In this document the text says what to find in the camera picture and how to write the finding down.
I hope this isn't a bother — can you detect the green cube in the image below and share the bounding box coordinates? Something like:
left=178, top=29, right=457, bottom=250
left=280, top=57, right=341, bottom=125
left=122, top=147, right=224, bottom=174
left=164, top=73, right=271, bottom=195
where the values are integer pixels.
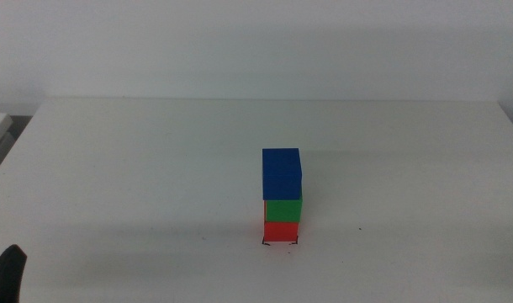
left=264, top=196, right=304, bottom=224

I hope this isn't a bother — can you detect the blue cube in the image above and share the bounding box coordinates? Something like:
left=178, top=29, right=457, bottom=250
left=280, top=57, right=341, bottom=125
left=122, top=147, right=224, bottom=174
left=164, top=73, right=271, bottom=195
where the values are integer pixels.
left=262, top=147, right=303, bottom=201

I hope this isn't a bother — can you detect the red cube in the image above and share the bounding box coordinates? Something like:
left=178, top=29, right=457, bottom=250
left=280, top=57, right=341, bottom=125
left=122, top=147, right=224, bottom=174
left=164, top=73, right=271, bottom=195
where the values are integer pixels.
left=262, top=200, right=300, bottom=243

